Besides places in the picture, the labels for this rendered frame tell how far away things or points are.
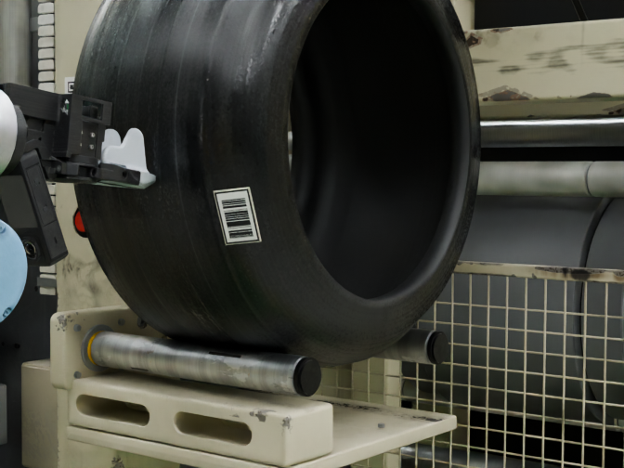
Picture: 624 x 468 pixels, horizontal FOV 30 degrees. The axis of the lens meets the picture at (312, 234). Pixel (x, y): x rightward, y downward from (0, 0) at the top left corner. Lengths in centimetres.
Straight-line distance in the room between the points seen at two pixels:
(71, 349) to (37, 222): 40
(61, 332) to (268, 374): 31
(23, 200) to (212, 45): 26
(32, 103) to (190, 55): 19
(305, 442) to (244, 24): 46
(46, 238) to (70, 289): 52
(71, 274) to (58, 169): 53
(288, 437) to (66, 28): 68
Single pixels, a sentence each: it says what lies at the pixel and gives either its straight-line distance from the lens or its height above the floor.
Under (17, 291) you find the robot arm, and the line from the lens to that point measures 91.
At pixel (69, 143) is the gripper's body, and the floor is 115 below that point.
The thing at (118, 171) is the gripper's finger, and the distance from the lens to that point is 116.
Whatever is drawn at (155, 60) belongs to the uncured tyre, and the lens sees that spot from 127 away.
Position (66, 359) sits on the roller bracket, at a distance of 150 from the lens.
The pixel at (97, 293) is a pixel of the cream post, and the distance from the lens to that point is 161.
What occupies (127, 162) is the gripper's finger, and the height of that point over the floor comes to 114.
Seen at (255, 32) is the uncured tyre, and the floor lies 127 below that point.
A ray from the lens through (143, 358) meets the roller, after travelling 145.
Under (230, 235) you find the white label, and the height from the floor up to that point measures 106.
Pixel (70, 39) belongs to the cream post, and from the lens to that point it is 166.
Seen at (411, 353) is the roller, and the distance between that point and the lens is 154.
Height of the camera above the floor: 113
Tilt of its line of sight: 3 degrees down
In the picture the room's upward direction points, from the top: straight up
